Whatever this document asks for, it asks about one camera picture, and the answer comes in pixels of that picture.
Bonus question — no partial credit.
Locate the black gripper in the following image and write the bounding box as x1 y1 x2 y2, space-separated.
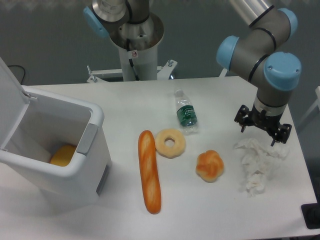
234 104 292 147

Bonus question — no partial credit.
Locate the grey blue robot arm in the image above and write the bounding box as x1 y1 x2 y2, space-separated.
83 0 302 144

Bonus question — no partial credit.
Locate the round knotted bread roll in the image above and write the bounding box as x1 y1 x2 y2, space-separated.
195 150 224 183

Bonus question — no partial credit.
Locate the long baguette bread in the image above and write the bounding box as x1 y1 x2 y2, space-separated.
138 130 162 215

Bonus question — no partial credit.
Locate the crumpled white tissue paper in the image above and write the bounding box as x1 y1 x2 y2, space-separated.
233 138 290 198

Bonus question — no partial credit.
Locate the clear plastic water bottle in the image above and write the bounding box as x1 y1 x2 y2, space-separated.
174 89 199 135

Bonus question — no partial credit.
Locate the black device at table edge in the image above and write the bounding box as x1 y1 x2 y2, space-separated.
301 203 320 230

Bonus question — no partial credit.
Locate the yellow object inside bin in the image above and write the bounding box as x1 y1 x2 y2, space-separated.
49 144 76 167

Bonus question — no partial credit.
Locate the white trash bin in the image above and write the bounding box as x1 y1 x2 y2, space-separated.
0 87 112 209

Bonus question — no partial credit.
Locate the white trash bin lid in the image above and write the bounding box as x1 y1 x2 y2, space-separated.
0 60 37 150

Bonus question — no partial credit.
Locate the white frame at right edge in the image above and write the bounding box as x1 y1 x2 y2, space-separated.
296 86 320 133

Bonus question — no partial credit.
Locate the ring shaped donut bread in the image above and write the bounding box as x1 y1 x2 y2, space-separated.
155 128 186 159

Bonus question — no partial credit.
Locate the black cable on pedestal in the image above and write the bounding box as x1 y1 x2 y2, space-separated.
125 37 140 82

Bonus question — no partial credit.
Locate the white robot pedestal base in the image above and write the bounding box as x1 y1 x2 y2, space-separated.
84 9 178 83

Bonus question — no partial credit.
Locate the black cable on floor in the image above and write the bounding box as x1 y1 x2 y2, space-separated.
7 64 27 85

